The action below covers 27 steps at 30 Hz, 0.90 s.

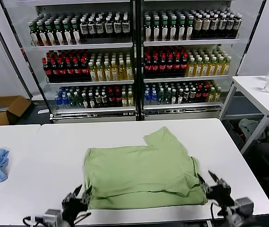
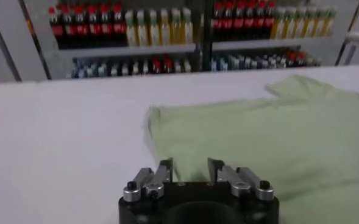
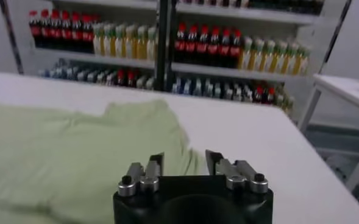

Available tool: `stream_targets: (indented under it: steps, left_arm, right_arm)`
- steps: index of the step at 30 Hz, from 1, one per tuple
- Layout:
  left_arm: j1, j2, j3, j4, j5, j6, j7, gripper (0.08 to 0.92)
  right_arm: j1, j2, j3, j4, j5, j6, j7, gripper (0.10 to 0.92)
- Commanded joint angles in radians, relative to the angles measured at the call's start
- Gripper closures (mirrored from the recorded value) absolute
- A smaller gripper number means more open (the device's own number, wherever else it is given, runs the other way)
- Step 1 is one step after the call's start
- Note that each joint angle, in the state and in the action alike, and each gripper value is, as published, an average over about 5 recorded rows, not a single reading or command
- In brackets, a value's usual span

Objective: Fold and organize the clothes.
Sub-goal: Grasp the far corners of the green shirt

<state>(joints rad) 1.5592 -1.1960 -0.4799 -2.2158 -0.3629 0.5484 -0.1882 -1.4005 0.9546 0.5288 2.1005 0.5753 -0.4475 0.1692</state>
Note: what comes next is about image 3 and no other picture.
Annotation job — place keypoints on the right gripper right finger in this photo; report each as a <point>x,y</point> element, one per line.
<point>234,176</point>

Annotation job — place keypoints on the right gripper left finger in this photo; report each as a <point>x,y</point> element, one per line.
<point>150,179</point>

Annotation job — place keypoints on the light green t-shirt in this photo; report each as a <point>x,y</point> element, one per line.
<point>75,152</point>

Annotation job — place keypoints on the red cap cola bottle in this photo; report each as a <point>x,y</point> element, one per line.
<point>55,31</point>
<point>214,48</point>
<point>181,45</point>
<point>236,50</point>
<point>270,95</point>
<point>225,49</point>
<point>120,77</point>
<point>87,35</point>
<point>34,30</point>
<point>76,33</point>
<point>259,94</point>
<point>66,32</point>
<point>45,30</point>
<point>131,78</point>
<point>192,46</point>
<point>203,47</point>

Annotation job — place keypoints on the white beverage display shelf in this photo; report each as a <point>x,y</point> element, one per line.
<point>228,72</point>
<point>106,61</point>

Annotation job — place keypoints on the yellow green tea bottle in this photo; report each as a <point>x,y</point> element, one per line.
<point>291,60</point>
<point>130,45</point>
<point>97,42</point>
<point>280,59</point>
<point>151,47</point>
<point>302,61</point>
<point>269,58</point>
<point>247,56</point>
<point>119,44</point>
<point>141,46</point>
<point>258,57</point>
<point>108,43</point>

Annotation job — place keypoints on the white side table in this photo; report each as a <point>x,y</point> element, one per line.
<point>350,91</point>

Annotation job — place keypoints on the glass door black frame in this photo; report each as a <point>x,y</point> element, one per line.
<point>334,36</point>
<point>11,39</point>

